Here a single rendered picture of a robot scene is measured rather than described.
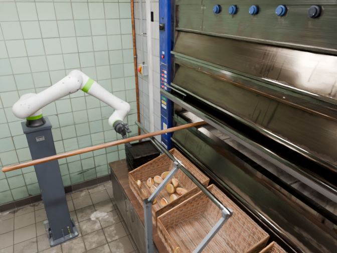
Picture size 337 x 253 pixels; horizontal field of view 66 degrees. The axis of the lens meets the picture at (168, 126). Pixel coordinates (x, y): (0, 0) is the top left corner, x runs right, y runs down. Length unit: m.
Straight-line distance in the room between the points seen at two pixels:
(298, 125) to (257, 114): 0.25
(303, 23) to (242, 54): 0.38
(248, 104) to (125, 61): 1.77
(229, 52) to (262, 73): 0.29
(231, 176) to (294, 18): 1.03
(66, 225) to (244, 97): 2.06
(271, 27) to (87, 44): 1.93
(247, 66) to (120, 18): 1.75
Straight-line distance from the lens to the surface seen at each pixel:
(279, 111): 1.44
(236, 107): 1.62
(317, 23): 1.29
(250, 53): 1.53
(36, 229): 3.14
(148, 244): 1.94
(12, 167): 1.81
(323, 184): 1.20
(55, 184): 2.54
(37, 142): 2.32
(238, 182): 1.80
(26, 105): 2.06
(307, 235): 1.57
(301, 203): 1.50
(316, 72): 1.28
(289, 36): 1.37
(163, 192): 2.32
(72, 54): 2.86
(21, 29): 2.80
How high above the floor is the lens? 2.07
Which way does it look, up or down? 25 degrees down
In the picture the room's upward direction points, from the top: straight up
